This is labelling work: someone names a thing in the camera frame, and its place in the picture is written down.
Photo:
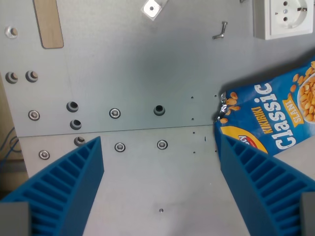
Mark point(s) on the silver hex socket screw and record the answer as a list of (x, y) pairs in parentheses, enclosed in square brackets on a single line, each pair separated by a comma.
[(162, 144), (119, 147), (115, 113), (44, 154), (34, 115)]

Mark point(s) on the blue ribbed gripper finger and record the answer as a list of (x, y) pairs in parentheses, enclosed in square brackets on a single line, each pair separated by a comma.
[(71, 186), (261, 186)]

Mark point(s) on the silver metal angle bracket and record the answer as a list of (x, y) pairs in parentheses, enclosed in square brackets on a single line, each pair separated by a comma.
[(152, 8)]

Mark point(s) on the loose silver bolt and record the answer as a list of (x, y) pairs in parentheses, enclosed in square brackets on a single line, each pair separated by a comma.
[(218, 36), (224, 27)]

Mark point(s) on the light wooden strip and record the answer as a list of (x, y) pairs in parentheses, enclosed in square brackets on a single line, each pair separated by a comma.
[(48, 23)]

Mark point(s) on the white wall power socket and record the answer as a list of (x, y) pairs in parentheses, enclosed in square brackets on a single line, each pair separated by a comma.
[(283, 17)]

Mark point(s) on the grey metal base plate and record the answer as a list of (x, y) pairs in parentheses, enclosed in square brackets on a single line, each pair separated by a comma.
[(152, 182), (137, 66)]

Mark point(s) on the blue peanut snack bag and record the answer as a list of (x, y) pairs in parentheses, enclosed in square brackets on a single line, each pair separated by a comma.
[(275, 115)]

